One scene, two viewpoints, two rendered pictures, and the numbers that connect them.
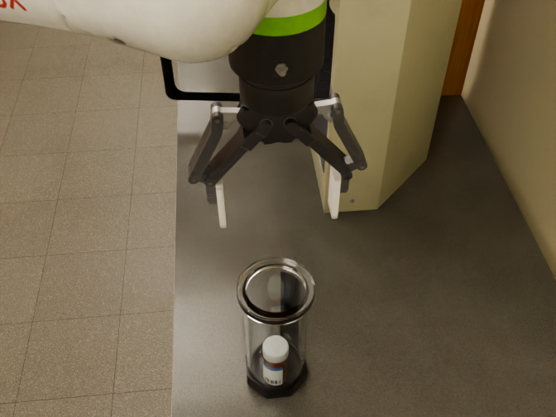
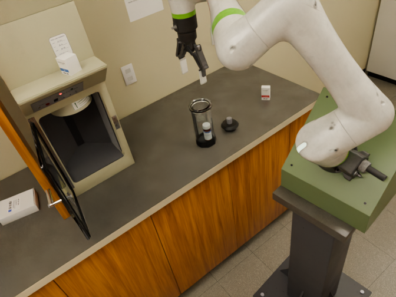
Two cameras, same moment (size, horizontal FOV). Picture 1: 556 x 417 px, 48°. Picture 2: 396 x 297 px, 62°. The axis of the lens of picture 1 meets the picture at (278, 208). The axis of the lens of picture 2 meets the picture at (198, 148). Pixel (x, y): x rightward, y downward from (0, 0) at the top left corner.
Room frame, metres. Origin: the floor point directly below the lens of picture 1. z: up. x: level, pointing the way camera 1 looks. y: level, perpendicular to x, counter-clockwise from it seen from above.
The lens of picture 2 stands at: (1.09, 1.15, 2.01)
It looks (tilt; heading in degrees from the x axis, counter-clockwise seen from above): 41 degrees down; 246
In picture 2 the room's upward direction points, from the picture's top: 11 degrees counter-clockwise
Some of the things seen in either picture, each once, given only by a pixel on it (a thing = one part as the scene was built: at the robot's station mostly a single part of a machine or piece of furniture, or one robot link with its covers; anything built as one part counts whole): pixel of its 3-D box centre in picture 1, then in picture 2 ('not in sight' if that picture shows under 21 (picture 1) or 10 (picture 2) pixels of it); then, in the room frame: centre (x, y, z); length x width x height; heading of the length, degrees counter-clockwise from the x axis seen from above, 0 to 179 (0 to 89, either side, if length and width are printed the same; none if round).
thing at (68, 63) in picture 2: not in sight; (68, 63); (0.99, -0.03, 1.54); 0.05 x 0.05 x 0.06; 24
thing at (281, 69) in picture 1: (275, 36); (184, 22); (0.53, 0.00, 1.55); 0.12 x 0.09 x 0.06; 6
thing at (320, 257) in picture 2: not in sight; (317, 254); (0.30, 0.58, 0.45); 0.48 x 0.48 x 0.90; 12
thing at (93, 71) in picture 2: not in sight; (65, 89); (1.03, -0.02, 1.46); 0.32 x 0.11 x 0.10; 6
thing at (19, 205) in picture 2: not in sight; (18, 205); (1.43, -0.16, 0.96); 0.16 x 0.12 x 0.04; 174
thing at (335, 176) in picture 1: (333, 189); (184, 65); (0.54, -0.07, 1.34); 0.03 x 0.01 x 0.07; 6
